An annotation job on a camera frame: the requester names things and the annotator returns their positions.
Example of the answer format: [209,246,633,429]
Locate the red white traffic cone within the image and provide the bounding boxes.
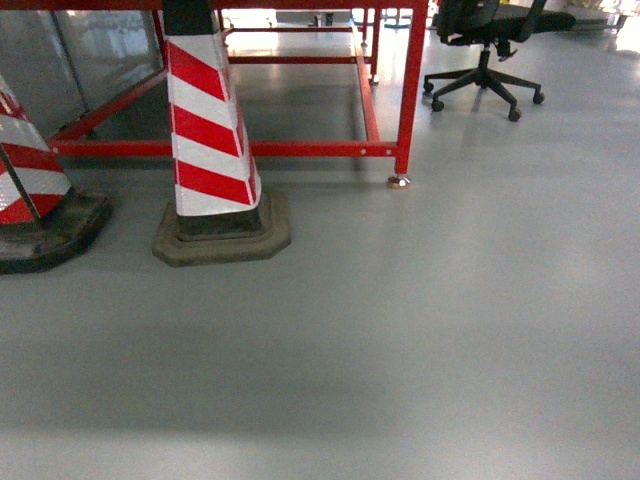
[152,1,291,267]

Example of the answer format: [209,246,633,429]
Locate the red metal table frame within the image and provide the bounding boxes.
[0,0,431,191]

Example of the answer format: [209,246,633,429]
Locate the black office chair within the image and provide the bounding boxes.
[423,0,576,122]

